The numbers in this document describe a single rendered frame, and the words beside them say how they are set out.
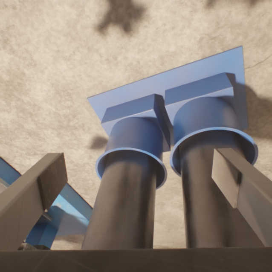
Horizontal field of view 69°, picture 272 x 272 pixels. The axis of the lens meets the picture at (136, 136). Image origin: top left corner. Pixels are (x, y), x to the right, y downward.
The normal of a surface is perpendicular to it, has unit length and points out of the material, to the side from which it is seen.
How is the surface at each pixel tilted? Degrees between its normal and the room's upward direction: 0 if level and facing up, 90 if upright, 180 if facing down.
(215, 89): 90
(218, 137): 90
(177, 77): 0
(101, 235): 90
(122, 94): 0
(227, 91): 0
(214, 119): 90
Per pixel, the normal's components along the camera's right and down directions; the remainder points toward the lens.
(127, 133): -0.20, -0.75
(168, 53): -0.11, 0.66
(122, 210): 0.08, -0.74
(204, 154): -0.48, -0.69
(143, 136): 0.32, -0.69
